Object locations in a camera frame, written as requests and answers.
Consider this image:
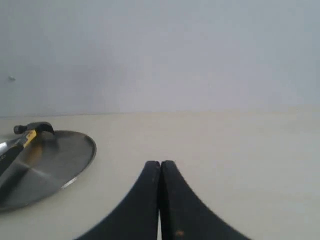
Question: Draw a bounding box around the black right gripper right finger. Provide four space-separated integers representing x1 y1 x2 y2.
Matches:
159 160 248 240

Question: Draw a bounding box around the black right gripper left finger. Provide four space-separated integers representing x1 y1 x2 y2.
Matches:
80 161 161 240

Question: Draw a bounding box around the yellow black claw hammer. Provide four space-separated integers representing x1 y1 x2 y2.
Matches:
0 122 55 176

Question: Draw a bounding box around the round stainless steel plate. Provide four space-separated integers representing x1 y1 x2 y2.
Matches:
0 130 97 212

